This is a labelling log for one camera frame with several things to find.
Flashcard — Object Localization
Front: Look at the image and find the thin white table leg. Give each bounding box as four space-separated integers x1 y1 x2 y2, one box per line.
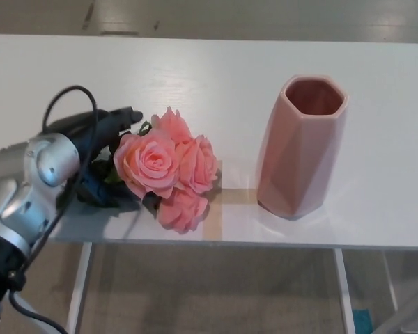
382 250 400 310

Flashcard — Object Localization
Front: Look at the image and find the pink artificial rose bouquet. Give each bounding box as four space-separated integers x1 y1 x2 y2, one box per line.
90 106 219 234

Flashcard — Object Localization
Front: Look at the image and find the teal floor tape patch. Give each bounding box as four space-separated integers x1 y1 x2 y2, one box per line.
355 308 373 330

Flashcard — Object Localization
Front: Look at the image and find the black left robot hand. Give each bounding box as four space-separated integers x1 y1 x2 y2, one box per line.
43 106 144 209

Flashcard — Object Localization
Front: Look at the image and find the pink faceted ceramic vase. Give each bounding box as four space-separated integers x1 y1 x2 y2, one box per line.
256 74 350 221

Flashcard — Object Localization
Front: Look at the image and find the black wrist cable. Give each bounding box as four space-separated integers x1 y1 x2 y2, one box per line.
7 85 99 331

